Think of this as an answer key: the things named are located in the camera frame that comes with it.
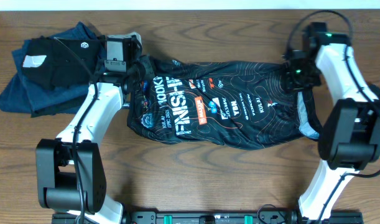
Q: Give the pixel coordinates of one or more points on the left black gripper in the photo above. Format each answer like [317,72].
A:
[140,70]

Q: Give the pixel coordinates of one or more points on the blue folded garment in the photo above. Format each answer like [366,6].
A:
[23,96]

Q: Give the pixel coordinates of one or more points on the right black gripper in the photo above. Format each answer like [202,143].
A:
[293,74]

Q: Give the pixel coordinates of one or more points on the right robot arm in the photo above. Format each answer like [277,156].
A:
[350,138]

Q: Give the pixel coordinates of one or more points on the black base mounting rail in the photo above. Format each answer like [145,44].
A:
[265,216]

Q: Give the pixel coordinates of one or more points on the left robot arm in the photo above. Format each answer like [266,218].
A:
[70,173]

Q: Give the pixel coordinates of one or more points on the dark garment at right edge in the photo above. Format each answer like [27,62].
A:
[377,93]

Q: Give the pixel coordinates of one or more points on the black jersey with orange lines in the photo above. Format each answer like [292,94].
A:
[236,104]

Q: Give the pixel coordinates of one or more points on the black folded shirt on stack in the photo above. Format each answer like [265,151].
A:
[53,63]

